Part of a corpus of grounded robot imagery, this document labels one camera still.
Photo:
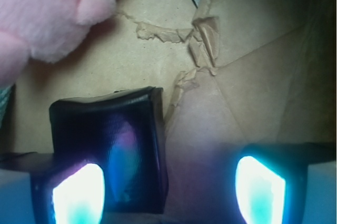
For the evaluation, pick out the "black box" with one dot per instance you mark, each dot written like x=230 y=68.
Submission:
x=124 y=132

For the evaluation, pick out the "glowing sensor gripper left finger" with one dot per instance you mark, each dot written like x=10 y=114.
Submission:
x=48 y=188

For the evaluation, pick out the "teal knitted cloth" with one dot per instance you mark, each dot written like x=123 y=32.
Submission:
x=6 y=93

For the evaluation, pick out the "pink plush bunny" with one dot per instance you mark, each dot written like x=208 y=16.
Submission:
x=45 y=30

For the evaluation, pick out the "crumpled brown paper bag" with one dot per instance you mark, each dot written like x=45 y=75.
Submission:
x=233 y=72

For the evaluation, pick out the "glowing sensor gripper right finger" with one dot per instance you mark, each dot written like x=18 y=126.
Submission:
x=287 y=183

